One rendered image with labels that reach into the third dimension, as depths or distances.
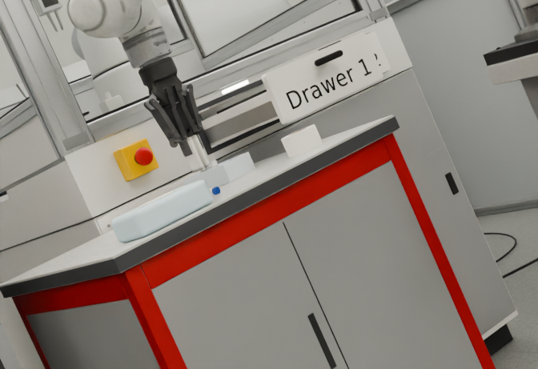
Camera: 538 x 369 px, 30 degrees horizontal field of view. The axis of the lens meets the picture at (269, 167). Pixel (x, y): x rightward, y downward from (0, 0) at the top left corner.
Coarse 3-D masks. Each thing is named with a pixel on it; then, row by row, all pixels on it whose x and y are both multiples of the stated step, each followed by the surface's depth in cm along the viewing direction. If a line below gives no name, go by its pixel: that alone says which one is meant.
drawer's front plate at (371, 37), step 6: (366, 36) 261; (372, 36) 262; (372, 42) 262; (378, 42) 263; (372, 48) 262; (378, 48) 263; (378, 54) 262; (384, 54) 263; (378, 60) 262; (384, 60) 263; (384, 66) 263; (390, 66) 264
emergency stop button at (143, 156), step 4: (140, 148) 216; (144, 148) 216; (136, 152) 215; (140, 152) 215; (144, 152) 216; (148, 152) 216; (136, 156) 215; (140, 156) 215; (144, 156) 215; (148, 156) 216; (152, 156) 217; (136, 160) 215; (140, 160) 215; (144, 160) 215; (148, 160) 216; (140, 164) 216; (144, 164) 216; (148, 164) 216
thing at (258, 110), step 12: (264, 96) 209; (240, 108) 218; (252, 108) 215; (264, 108) 211; (204, 120) 231; (216, 120) 227; (228, 120) 223; (240, 120) 219; (252, 120) 216; (264, 120) 212; (216, 132) 229; (228, 132) 225; (240, 132) 222
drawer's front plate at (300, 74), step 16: (336, 48) 214; (352, 48) 216; (368, 48) 219; (288, 64) 207; (304, 64) 209; (336, 64) 213; (352, 64) 216; (368, 64) 218; (272, 80) 204; (288, 80) 206; (304, 80) 208; (320, 80) 210; (336, 80) 213; (352, 80) 215; (368, 80) 217; (272, 96) 204; (320, 96) 210; (336, 96) 212; (288, 112) 205; (304, 112) 207
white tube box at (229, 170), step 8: (248, 152) 204; (232, 160) 200; (240, 160) 202; (248, 160) 203; (216, 168) 199; (224, 168) 198; (232, 168) 199; (240, 168) 201; (248, 168) 203; (192, 176) 208; (200, 176) 202; (208, 176) 201; (216, 176) 200; (224, 176) 198; (232, 176) 199; (240, 176) 200; (184, 184) 206; (208, 184) 202; (216, 184) 200
